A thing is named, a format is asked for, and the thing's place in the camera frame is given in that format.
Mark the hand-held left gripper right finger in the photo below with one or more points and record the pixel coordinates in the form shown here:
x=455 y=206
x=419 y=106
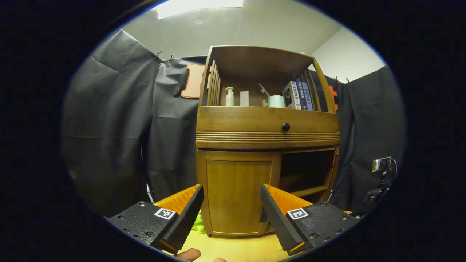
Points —
x=276 y=222

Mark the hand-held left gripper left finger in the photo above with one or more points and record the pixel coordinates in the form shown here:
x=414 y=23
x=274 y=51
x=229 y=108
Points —
x=189 y=218

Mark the wooden cabinet door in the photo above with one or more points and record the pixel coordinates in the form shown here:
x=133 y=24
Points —
x=233 y=189
x=335 y=171

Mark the wooden double-door shoe cabinet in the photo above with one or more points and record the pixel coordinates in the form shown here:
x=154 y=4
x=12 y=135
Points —
x=236 y=125

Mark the green fuzzy object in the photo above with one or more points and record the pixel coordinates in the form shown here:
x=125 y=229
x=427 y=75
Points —
x=198 y=222

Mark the wooden inner shelf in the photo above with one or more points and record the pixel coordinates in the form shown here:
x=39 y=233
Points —
x=309 y=190

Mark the black round drawer knob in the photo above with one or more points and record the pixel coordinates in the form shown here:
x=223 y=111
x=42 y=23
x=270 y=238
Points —
x=285 y=127

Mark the light blue book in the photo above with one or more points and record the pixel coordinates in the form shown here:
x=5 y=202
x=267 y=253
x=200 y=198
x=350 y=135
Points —
x=308 y=96

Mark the dark blue book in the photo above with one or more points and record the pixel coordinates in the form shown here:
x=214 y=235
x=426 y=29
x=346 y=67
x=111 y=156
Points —
x=301 y=94

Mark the white cup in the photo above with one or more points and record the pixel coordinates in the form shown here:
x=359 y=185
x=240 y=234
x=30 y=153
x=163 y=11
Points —
x=276 y=101

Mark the white book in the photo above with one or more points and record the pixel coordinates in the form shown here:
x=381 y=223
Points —
x=292 y=95

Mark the white pump bottle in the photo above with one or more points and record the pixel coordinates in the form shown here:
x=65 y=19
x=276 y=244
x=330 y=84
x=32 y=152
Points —
x=229 y=97

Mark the small white box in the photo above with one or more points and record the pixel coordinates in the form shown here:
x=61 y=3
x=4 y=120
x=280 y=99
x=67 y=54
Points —
x=244 y=98

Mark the white brush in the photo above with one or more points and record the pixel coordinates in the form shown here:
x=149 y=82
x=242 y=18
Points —
x=264 y=90

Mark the ceiling light panel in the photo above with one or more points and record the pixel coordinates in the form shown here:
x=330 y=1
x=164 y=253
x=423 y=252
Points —
x=200 y=5

